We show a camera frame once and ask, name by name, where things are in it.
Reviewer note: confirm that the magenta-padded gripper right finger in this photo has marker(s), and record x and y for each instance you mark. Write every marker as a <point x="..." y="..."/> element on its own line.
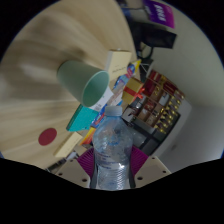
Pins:
<point x="150" y="170"/>

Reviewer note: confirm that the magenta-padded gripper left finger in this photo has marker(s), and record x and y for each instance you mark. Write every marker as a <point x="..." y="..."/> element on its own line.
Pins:
<point x="75" y="171"/>

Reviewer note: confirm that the clear plastic water bottle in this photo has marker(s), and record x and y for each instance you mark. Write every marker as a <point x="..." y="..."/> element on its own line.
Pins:
<point x="111" y="150"/>

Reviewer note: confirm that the black framed glass door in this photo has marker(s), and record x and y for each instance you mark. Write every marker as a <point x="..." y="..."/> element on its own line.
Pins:
<point x="150" y="140"/>

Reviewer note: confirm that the orange book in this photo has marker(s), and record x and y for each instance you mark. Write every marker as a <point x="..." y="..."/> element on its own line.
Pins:
<point x="88" y="137"/>

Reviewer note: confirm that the flat round red coaster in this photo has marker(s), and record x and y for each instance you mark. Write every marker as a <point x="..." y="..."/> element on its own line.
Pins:
<point x="47" y="136"/>

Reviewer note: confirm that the wooden shelf unit with trophies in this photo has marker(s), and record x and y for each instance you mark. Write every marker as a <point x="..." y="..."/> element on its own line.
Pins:
<point x="160" y="100"/>

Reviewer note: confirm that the white paper document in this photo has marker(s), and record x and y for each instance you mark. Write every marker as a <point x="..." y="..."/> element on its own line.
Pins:
<point x="105" y="98"/>

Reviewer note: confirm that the pale green cup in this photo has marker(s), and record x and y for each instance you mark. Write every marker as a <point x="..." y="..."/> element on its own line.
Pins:
<point x="71" y="80"/>

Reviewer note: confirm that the blue printed brochure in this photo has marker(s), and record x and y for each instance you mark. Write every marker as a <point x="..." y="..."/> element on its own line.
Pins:
<point x="128" y="73"/>

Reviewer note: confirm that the black office chair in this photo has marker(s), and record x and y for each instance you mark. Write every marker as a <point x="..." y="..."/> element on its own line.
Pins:
<point x="153" y="36"/>

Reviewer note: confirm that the purple sign board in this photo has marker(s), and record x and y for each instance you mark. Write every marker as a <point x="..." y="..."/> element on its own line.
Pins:
<point x="160" y="13"/>

